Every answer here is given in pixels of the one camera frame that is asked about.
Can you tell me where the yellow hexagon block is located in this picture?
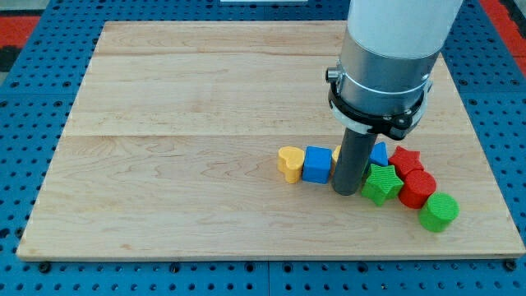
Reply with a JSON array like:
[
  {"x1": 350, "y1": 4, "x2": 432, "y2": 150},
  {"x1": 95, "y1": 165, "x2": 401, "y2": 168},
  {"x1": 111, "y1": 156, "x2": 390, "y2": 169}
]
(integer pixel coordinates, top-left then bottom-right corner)
[{"x1": 330, "y1": 145, "x2": 341, "y2": 174}]

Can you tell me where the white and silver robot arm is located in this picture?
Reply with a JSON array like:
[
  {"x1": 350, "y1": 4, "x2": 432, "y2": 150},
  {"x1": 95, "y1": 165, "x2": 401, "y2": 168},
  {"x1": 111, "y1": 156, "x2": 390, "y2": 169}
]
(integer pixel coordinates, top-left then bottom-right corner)
[{"x1": 325, "y1": 0, "x2": 463, "y2": 141}]

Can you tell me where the yellow heart block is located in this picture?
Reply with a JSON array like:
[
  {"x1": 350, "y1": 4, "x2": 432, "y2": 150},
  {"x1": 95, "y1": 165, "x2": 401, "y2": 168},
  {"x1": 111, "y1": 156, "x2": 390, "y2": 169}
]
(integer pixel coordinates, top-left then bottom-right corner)
[{"x1": 277, "y1": 146, "x2": 305, "y2": 183}]

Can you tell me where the blue cube block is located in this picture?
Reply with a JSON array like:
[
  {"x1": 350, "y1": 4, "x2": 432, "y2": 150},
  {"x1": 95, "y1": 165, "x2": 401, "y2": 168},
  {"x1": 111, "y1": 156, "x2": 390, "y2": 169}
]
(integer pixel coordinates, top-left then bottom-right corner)
[{"x1": 302, "y1": 146, "x2": 332, "y2": 184}]

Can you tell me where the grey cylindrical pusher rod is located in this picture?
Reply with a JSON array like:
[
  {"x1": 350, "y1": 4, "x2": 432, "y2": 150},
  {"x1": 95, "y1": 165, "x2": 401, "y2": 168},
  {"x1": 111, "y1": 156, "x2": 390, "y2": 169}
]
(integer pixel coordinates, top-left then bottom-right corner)
[{"x1": 332, "y1": 129, "x2": 377, "y2": 196}]

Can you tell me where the wooden board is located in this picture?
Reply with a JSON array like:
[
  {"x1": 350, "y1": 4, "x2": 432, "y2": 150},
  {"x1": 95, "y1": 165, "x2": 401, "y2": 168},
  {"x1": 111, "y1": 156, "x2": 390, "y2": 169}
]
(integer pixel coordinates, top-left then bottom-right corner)
[{"x1": 16, "y1": 21, "x2": 525, "y2": 261}]

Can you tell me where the blue triangle block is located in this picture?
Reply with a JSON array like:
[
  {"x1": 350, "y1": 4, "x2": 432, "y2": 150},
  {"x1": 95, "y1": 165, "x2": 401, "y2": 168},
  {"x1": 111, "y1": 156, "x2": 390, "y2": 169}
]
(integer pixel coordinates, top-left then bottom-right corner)
[{"x1": 368, "y1": 141, "x2": 389, "y2": 167}]

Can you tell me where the green star block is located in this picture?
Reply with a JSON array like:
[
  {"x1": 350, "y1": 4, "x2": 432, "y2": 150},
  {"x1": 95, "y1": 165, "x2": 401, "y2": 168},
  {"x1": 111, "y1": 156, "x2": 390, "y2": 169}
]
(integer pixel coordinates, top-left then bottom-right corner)
[{"x1": 361, "y1": 164, "x2": 404, "y2": 206}]

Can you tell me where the red star block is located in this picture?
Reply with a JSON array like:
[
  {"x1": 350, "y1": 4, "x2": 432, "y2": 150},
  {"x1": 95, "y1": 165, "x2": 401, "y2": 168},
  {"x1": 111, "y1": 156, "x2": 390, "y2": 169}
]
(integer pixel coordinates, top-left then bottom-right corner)
[{"x1": 388, "y1": 146, "x2": 424, "y2": 180}]

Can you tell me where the red cylinder block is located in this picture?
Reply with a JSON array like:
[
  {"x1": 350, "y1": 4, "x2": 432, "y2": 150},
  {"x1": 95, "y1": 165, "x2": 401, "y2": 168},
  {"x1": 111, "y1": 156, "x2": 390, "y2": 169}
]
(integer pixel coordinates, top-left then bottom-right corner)
[{"x1": 399, "y1": 170, "x2": 436, "y2": 209}]

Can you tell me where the green cylinder block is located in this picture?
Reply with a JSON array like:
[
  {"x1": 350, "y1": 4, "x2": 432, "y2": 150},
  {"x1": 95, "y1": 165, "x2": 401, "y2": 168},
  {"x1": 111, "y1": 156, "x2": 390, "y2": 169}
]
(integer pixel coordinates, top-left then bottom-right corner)
[{"x1": 418, "y1": 192, "x2": 460, "y2": 233}]

